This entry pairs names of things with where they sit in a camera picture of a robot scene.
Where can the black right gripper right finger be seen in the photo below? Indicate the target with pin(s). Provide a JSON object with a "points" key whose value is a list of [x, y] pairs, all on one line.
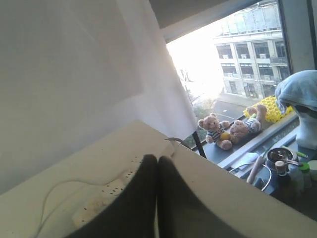
{"points": [[180, 213]]}

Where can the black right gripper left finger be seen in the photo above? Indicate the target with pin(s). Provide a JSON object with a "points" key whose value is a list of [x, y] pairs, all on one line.
{"points": [[132, 214]]}

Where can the white power strip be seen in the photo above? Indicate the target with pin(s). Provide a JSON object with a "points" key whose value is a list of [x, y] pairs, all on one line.
{"points": [[103, 196]]}

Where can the yellow ball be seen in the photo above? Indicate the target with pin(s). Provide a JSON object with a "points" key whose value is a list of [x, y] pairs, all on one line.
{"points": [[225, 136]]}

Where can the wooden rolling pin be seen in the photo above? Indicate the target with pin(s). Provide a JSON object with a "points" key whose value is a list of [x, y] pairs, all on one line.
{"points": [[257, 165]]}

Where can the sitting teddy bear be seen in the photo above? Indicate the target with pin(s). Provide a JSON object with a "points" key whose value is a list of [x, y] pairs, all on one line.
{"points": [[214, 129]]}

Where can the lying teddy bear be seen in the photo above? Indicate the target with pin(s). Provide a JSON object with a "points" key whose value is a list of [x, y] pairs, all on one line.
{"points": [[253, 124]]}

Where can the dark bottle with cork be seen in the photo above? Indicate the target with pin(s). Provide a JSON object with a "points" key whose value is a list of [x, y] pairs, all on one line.
{"points": [[284, 180]]}

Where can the metal pot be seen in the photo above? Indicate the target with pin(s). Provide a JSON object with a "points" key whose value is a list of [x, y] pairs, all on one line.
{"points": [[277, 154]]}

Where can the green lidded jar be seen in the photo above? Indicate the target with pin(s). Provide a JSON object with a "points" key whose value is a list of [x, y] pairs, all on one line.
{"points": [[306, 173]]}

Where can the yellow knitted cloth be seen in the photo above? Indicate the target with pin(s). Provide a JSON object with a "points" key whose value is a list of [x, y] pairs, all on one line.
{"points": [[273, 113]]}

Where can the white mannequin head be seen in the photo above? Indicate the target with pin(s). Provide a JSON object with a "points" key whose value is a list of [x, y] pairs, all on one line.
{"points": [[307, 133]]}

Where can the white backdrop cloth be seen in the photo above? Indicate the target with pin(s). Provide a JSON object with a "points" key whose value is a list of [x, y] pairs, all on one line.
{"points": [[73, 71]]}

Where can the blue towel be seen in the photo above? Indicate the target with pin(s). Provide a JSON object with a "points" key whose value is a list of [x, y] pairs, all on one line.
{"points": [[298, 89]]}

